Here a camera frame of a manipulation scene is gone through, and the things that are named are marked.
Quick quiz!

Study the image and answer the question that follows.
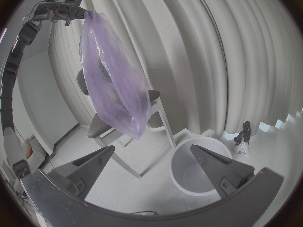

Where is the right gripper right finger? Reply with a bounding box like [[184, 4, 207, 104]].
[[190, 145, 255, 201]]

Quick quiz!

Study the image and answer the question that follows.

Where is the clear printed wrapper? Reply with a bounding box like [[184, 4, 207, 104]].
[[233, 141, 250, 159]]

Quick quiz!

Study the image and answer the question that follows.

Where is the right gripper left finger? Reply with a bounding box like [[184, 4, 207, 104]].
[[48, 146, 115, 200]]

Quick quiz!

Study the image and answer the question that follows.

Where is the purple plastic bag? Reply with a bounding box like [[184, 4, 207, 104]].
[[79, 10, 152, 140]]

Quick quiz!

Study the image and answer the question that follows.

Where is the grey and white chair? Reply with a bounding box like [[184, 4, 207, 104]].
[[76, 69, 177, 179]]

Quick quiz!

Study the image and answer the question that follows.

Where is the white trash bin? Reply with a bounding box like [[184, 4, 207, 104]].
[[170, 137, 233, 196]]

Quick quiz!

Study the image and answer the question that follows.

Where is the white curtain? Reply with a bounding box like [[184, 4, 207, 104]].
[[47, 0, 229, 137], [193, 0, 303, 139]]

